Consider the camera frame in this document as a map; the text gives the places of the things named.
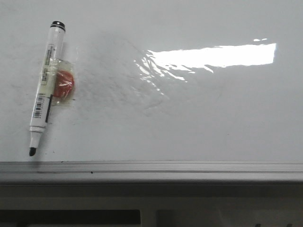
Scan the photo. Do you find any white whiteboard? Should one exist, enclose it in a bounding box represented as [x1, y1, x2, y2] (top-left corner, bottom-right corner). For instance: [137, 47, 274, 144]
[0, 0, 303, 184]

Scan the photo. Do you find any white whiteboard marker pen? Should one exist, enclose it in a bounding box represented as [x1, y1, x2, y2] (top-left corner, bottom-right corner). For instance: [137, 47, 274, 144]
[29, 21, 66, 157]

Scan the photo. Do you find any red magnet taped to marker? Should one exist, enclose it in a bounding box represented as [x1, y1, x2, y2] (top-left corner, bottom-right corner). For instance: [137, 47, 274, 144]
[52, 59, 76, 106]

